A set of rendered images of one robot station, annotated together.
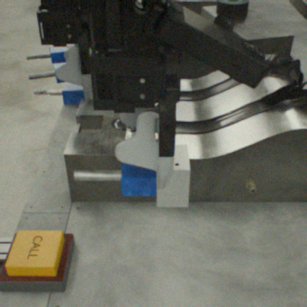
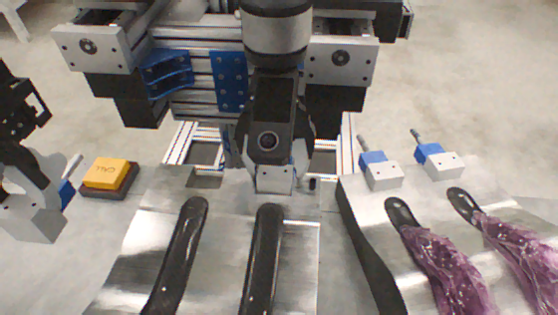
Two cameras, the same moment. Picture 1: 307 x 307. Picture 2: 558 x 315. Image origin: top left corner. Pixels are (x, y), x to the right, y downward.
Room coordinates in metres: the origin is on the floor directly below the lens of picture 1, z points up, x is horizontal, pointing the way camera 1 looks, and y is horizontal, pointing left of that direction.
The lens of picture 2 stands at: (0.71, -0.22, 1.28)
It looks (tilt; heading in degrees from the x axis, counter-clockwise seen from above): 46 degrees down; 96
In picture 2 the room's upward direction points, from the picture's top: straight up
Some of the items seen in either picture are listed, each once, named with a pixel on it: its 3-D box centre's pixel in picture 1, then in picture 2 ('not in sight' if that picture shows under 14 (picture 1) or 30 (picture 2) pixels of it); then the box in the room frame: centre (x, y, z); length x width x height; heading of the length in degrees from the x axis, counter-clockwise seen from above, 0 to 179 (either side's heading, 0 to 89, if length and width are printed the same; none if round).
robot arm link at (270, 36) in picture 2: not in sight; (272, 24); (0.66, 0.13, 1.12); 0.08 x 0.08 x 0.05
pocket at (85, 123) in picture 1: (88, 133); (207, 184); (0.56, 0.10, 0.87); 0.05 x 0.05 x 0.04; 0
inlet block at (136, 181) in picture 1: (131, 175); (54, 189); (0.37, 0.03, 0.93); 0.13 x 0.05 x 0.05; 90
